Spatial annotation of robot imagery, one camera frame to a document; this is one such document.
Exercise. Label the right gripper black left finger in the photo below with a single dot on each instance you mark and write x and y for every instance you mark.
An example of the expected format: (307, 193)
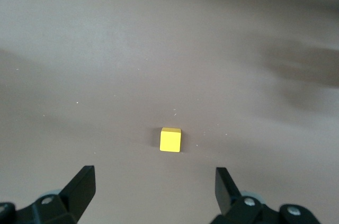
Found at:
(76, 195)

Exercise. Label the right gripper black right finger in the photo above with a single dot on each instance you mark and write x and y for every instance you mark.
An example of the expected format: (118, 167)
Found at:
(227, 197)

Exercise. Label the yellow wooden cube block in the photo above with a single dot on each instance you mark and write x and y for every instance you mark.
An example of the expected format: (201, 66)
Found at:
(170, 142)

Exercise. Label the brown paper table cover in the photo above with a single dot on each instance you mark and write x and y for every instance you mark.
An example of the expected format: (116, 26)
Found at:
(106, 49)

